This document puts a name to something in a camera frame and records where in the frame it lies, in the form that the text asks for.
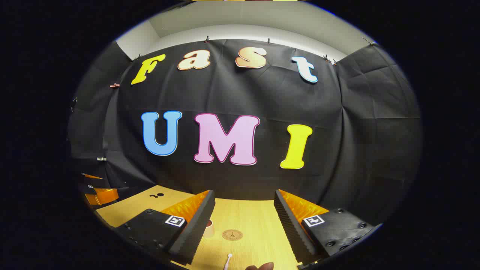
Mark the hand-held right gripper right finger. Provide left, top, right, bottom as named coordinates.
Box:
left=273, top=189, right=376, bottom=267

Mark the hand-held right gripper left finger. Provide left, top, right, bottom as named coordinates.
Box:
left=114, top=189, right=216, bottom=266

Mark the wooden desktop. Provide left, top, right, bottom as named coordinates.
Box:
left=96, top=184, right=327, bottom=270

